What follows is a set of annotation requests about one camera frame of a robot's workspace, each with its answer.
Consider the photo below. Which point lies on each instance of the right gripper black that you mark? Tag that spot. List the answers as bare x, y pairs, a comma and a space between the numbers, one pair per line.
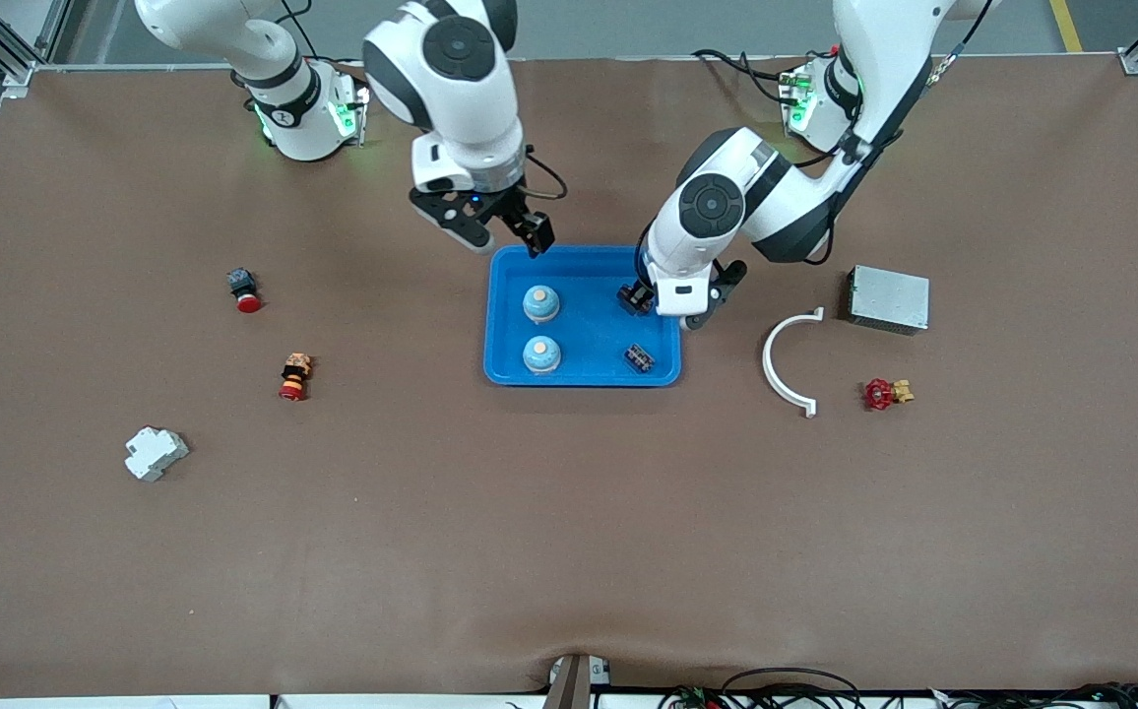
513, 210

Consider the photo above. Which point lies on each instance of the blue dome bell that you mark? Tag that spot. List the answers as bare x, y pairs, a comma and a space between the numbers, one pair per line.
541, 355
540, 304

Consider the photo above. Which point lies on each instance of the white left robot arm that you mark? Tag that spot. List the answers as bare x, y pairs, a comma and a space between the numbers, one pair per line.
707, 246

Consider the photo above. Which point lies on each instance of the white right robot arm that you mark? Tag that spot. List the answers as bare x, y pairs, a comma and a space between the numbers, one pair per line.
451, 98

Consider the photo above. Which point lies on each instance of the blue plastic tray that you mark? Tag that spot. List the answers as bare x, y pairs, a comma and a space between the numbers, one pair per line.
589, 335

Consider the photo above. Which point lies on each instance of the white semicircular pipe clamp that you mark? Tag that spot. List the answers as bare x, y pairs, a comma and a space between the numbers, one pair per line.
767, 359

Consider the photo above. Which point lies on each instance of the silver metal box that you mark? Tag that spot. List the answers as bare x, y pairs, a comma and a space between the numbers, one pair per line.
889, 298

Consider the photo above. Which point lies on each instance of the red yellow emergency stop button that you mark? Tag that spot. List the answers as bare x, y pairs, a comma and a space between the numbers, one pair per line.
294, 378

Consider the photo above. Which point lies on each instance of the brown table cover mat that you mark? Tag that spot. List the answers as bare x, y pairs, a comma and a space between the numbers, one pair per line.
569, 542

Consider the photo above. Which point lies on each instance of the red button black body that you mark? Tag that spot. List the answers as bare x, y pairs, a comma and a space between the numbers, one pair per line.
246, 298

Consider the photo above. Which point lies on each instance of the white circuit breaker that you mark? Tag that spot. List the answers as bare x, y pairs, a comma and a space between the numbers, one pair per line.
156, 453

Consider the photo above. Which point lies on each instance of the metal bracket with dark post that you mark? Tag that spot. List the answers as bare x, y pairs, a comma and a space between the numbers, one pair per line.
574, 684

